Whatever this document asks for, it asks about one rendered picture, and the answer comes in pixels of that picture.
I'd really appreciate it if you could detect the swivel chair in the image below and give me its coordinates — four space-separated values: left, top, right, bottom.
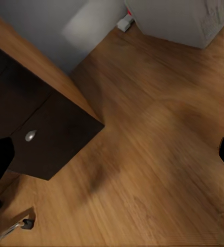
0 201 34 241

